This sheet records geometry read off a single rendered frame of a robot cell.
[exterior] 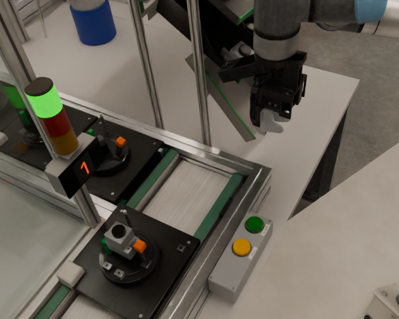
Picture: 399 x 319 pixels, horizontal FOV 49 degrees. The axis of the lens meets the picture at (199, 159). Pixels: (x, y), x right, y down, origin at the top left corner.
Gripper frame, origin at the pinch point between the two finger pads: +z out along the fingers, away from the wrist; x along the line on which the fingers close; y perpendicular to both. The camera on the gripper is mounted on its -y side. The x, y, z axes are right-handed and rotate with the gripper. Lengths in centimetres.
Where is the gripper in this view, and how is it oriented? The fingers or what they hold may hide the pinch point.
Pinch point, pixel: (261, 128)
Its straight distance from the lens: 92.4
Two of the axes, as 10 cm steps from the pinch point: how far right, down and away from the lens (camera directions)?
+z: 0.8, 6.6, 7.5
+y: 8.6, 3.3, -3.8
